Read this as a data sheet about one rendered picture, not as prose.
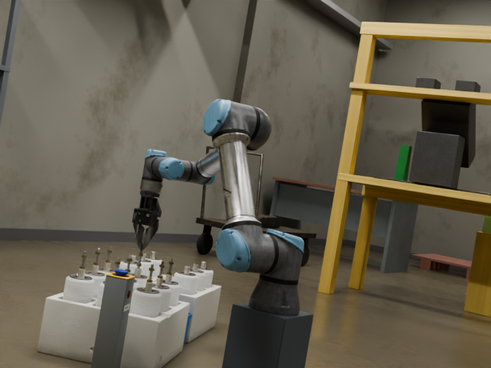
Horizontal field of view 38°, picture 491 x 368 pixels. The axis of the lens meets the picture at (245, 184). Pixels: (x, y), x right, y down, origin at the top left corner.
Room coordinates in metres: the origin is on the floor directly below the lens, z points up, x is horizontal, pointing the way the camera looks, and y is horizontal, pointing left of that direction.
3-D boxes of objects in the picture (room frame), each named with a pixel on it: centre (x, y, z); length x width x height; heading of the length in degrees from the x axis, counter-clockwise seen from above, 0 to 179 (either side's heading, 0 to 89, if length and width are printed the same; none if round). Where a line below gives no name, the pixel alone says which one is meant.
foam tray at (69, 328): (2.45, 0.35, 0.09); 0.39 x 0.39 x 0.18; 80
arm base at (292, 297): (2.09, -0.14, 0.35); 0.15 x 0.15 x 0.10
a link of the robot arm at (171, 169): (2.48, 0.26, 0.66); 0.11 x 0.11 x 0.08; 35
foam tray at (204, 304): (2.97, 0.26, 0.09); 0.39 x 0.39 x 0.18; 77
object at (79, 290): (2.35, 0.49, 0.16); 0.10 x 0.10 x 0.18
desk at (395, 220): (7.26, -1.03, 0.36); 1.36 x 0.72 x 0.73; 58
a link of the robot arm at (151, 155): (2.55, 0.33, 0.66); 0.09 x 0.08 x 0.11; 35
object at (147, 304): (2.31, 0.26, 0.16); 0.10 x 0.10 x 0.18
